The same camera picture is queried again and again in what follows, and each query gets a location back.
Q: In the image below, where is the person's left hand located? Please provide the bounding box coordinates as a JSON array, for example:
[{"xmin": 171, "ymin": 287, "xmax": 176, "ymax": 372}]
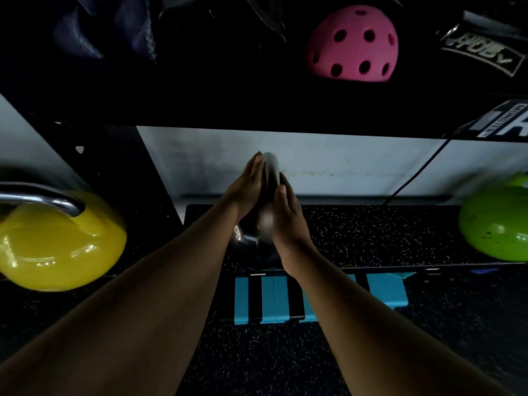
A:
[{"xmin": 222, "ymin": 151, "xmax": 265, "ymax": 228}]

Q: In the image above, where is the person's right hand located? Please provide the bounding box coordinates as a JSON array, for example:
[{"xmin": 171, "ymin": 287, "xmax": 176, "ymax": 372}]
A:
[{"xmin": 268, "ymin": 172, "xmax": 315, "ymax": 278}]

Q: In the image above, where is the black kettlebell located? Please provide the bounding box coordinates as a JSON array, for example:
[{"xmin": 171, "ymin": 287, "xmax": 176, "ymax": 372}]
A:
[{"xmin": 232, "ymin": 152, "xmax": 290, "ymax": 269}]

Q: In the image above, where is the person's left forearm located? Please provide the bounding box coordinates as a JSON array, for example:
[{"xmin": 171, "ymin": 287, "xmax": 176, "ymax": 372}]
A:
[{"xmin": 0, "ymin": 199, "xmax": 244, "ymax": 396}]

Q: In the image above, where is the person's right forearm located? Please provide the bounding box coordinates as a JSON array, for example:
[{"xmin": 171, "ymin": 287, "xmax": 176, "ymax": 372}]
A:
[{"xmin": 283, "ymin": 241, "xmax": 514, "ymax": 396}]

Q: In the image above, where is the black shelf rack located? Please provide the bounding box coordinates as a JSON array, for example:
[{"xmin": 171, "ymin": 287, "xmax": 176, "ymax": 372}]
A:
[{"xmin": 0, "ymin": 0, "xmax": 528, "ymax": 285}]

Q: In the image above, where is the black speckled rubber mat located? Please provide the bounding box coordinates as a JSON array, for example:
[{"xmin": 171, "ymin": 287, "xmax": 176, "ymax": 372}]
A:
[{"xmin": 183, "ymin": 204, "xmax": 528, "ymax": 272}]

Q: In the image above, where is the plain blue pad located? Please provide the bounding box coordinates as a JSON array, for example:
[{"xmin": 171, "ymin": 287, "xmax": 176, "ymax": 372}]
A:
[{"xmin": 365, "ymin": 272, "xmax": 418, "ymax": 310}]

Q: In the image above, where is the pink perforated ball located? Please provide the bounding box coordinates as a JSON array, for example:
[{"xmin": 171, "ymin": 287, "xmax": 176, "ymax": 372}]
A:
[{"xmin": 306, "ymin": 5, "xmax": 399, "ymax": 83}]

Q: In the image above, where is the dark blue fabric bag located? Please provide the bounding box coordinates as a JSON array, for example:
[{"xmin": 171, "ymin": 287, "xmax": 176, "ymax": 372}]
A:
[{"xmin": 51, "ymin": 0, "xmax": 159, "ymax": 64}]

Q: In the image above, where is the green kettlebell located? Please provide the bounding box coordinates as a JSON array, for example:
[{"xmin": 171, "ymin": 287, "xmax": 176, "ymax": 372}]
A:
[{"xmin": 458, "ymin": 172, "xmax": 528, "ymax": 262}]

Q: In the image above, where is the black bag with white label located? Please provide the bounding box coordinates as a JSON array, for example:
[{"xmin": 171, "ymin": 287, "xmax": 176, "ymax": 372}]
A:
[{"xmin": 435, "ymin": 10, "xmax": 528, "ymax": 95}]

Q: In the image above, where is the black cable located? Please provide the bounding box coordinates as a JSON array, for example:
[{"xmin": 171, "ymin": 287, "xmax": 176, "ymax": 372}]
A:
[{"xmin": 382, "ymin": 138, "xmax": 452, "ymax": 206}]

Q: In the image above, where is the yellow kettlebell with chrome handle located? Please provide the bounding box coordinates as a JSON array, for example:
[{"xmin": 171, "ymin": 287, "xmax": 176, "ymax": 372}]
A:
[{"xmin": 0, "ymin": 181, "xmax": 128, "ymax": 292}]

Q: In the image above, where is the black strap with white print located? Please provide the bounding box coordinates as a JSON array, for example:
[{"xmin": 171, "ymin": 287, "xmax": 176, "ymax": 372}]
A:
[{"xmin": 453, "ymin": 99, "xmax": 528, "ymax": 143}]

